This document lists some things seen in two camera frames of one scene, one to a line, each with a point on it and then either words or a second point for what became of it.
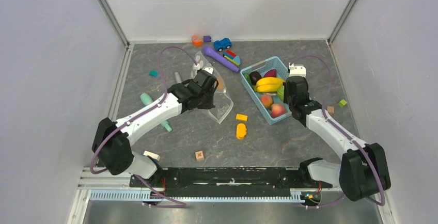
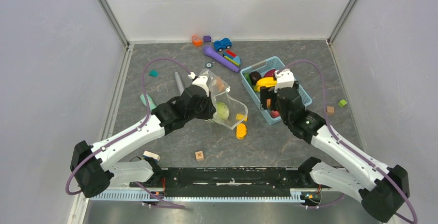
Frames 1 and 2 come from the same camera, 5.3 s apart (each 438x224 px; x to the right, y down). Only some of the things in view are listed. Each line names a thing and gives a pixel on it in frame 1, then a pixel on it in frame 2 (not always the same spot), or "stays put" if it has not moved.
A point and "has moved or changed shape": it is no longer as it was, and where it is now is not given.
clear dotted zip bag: x=221 y=101 has moved or changed shape
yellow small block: x=242 y=117 stays put
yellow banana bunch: x=268 y=84 stays put
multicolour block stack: x=232 y=57 stays put
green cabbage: x=280 y=92 has moved or changed shape
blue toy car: x=225 y=43 stays put
